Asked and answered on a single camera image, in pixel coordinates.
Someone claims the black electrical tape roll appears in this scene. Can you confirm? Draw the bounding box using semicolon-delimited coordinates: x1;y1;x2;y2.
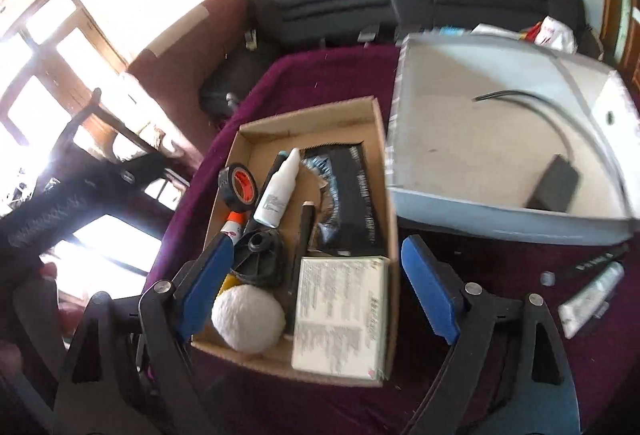
218;163;258;213

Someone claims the dark wooden chair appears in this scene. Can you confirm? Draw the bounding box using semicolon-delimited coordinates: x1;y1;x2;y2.
1;88;188;270

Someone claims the red white plastic bag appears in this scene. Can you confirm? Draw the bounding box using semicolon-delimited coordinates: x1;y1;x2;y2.
520;16;578;54

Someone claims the black marker pen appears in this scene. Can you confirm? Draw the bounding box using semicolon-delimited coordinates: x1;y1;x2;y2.
540;242;629;288

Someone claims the white medicine carton box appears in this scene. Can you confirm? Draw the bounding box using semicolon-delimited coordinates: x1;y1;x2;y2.
292;256;390;382

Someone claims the black cable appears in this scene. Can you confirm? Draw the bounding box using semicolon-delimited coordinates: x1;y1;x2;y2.
472;90;576;161

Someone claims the white fluffy ball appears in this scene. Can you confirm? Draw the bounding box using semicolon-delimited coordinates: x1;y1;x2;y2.
210;285;286;355

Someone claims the grey shoe box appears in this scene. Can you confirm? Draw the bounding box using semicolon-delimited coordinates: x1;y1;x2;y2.
386;33;639;245

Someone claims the black foil packet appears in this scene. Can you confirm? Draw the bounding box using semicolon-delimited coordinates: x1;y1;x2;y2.
302;143;385;256

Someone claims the black leather sofa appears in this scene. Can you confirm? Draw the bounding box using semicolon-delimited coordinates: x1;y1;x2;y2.
198;0;602;121

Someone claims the black plastic spool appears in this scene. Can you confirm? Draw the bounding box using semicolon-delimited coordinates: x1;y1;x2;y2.
231;228;285;288

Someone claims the black marker teal cap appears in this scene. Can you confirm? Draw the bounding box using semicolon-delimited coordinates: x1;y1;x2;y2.
284;201;316;340

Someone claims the black charger adapter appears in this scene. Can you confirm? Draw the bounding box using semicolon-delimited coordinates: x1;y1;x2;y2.
526;155;580;213

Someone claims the white dropper bottle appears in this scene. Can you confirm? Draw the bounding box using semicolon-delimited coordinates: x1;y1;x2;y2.
254;148;300;228

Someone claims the silver tube of cream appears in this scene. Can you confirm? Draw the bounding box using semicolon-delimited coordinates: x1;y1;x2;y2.
558;262;625;340

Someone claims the orange capped small tube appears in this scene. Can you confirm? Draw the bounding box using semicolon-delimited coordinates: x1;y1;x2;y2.
220;211;246;244

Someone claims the brown cardboard tray box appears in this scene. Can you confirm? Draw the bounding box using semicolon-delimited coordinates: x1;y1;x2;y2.
191;97;399;386

